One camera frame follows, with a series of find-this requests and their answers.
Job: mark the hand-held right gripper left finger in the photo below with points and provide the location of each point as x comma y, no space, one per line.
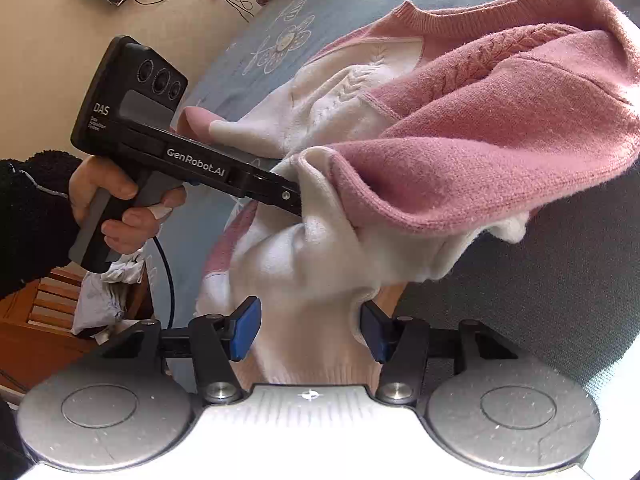
246,330

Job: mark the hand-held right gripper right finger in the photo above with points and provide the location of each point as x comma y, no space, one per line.
374,332

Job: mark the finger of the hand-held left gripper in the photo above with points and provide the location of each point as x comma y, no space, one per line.
272,192

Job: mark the pink and white sweater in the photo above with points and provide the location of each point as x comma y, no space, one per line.
475,135

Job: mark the person's left forearm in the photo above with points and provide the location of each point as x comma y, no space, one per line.
30,220

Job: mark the person's left hand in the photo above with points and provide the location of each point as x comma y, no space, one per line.
92,180

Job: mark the grey crumpled cloth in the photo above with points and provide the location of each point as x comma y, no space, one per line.
100,295

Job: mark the wooden slatted furniture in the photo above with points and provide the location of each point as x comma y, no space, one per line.
30,340

